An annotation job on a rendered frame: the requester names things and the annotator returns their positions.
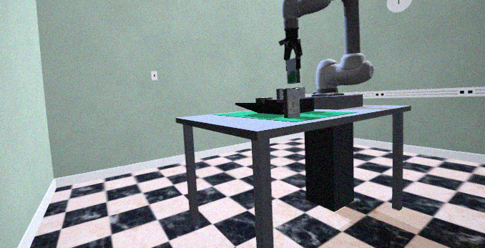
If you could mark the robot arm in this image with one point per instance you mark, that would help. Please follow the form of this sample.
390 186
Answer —
354 69

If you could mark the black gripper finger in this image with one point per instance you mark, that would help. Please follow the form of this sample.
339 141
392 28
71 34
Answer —
298 52
287 53

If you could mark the status display screen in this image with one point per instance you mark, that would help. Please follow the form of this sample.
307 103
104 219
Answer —
261 108

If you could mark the green flat mat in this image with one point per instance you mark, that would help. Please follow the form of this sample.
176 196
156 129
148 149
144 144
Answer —
276 117

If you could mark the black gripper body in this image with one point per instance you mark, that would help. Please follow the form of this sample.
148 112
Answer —
292 34

